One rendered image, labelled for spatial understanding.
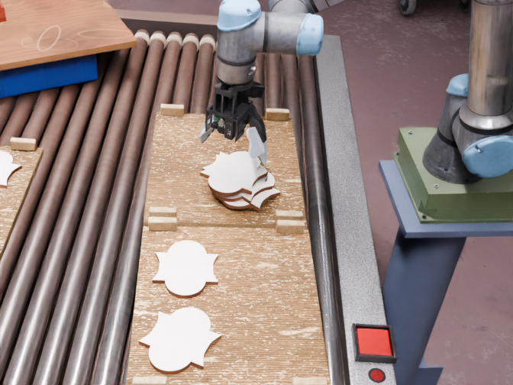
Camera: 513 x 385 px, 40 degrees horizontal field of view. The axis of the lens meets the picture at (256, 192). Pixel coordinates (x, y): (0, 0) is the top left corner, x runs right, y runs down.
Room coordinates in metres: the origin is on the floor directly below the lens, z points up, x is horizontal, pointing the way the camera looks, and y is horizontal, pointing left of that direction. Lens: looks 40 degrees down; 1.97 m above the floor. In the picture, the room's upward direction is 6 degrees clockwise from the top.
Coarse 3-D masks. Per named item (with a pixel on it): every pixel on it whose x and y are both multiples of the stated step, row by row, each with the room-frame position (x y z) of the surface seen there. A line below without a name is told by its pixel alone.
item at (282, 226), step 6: (276, 222) 1.10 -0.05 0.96; (282, 222) 1.10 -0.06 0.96; (288, 222) 1.10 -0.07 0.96; (294, 222) 1.11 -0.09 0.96; (300, 222) 1.11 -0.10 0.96; (276, 228) 1.10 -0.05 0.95; (282, 228) 1.09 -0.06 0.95; (288, 228) 1.10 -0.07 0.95; (294, 228) 1.10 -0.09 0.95; (300, 228) 1.10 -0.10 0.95
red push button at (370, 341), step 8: (360, 328) 0.87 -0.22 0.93; (368, 328) 0.87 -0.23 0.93; (360, 336) 0.85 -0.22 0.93; (368, 336) 0.85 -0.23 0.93; (376, 336) 0.85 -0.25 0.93; (384, 336) 0.85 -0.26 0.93; (360, 344) 0.83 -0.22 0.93; (368, 344) 0.83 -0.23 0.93; (376, 344) 0.83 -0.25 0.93; (384, 344) 0.84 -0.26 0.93; (360, 352) 0.81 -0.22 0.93; (368, 352) 0.81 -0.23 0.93; (376, 352) 0.82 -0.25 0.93; (384, 352) 0.82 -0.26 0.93
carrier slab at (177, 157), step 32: (160, 128) 1.43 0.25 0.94; (192, 128) 1.44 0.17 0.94; (288, 128) 1.48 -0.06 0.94; (160, 160) 1.30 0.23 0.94; (192, 160) 1.31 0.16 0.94; (288, 160) 1.35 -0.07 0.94; (160, 192) 1.19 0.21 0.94; (192, 192) 1.20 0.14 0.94; (288, 192) 1.23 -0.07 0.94; (192, 224) 1.10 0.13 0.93; (224, 224) 1.11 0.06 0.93; (256, 224) 1.12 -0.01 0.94
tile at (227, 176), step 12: (216, 156) 1.27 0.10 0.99; (228, 156) 1.27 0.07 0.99; (240, 156) 1.28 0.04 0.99; (216, 168) 1.22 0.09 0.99; (228, 168) 1.23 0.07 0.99; (240, 168) 1.23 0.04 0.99; (252, 168) 1.24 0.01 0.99; (216, 180) 1.18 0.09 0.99; (228, 180) 1.19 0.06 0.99; (240, 180) 1.19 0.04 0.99; (252, 180) 1.20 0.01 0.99; (216, 192) 1.15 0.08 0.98; (228, 192) 1.15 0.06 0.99
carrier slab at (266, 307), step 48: (144, 240) 1.04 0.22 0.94; (192, 240) 1.05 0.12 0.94; (240, 240) 1.06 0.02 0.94; (288, 240) 1.08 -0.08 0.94; (144, 288) 0.91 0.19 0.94; (240, 288) 0.93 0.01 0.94; (288, 288) 0.94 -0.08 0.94; (144, 336) 0.79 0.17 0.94; (240, 336) 0.82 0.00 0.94; (288, 336) 0.83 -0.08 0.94; (192, 384) 0.70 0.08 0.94; (240, 384) 0.71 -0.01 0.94; (288, 384) 0.72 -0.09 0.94
